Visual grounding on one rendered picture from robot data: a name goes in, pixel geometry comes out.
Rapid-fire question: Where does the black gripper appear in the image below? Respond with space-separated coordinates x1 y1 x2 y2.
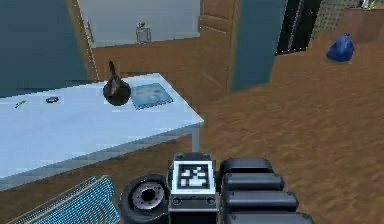
118 173 172 224

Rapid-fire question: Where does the blue mesh chair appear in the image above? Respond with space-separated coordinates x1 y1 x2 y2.
6 175 121 224

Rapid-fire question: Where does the white table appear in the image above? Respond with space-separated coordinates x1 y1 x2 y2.
0 72 205 192

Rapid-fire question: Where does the brown wooden door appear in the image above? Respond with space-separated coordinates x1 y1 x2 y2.
198 0 242 98

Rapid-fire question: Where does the clear glass bin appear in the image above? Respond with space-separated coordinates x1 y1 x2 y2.
135 21 152 44

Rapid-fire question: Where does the black shelf unit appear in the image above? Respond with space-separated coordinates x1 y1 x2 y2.
275 0 324 56

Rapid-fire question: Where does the blue bag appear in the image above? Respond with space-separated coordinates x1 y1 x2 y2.
326 32 355 63

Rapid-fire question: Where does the brown wooden cabinet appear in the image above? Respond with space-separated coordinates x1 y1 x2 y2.
336 7 384 44

